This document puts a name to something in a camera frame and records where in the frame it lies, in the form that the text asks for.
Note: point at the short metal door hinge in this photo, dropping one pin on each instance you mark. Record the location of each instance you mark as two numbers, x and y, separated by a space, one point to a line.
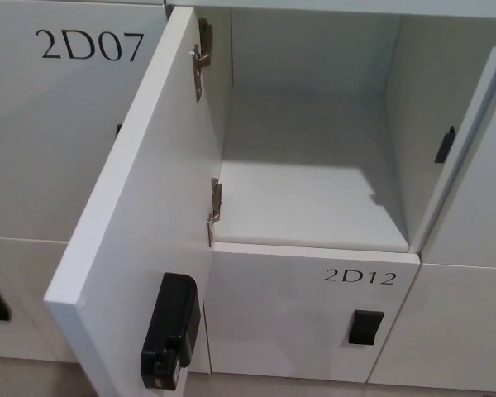
215 211

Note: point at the white open cabinet compartment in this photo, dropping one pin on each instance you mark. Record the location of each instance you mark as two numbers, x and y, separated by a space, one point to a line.
314 144

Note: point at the white cabinet door 2D12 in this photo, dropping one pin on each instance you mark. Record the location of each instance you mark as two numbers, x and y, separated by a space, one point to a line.
297 314

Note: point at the long metal door hinge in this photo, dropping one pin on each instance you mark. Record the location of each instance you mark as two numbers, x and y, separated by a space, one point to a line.
201 58

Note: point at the black lock box on door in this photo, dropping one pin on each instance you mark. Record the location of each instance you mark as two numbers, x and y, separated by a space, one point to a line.
171 326

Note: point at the white cabinet door 2D07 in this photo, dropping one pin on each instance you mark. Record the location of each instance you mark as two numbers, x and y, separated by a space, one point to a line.
58 132

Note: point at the black strike plate in cabinet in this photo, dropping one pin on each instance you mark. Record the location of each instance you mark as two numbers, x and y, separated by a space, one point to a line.
444 145

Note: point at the plain white tall cabinet door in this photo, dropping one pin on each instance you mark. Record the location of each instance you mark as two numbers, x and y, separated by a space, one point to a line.
475 182

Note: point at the plain white low cabinet door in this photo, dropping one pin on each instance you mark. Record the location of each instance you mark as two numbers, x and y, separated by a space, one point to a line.
20 297

